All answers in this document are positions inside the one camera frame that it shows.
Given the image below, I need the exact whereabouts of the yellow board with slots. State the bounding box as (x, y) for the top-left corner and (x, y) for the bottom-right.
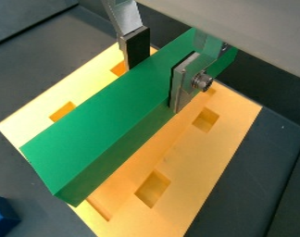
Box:
(0, 46), (261, 237)

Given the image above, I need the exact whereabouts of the blue rectangular block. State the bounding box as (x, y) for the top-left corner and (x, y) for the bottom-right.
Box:
(0, 196), (22, 237)

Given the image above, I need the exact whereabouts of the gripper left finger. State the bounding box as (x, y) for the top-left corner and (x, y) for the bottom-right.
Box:
(101, 0), (151, 69)

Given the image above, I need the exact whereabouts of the green rectangular block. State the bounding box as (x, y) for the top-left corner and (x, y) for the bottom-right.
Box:
(18, 27), (240, 208)

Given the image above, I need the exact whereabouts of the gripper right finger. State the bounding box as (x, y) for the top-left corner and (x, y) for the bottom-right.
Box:
(169, 30), (231, 113)

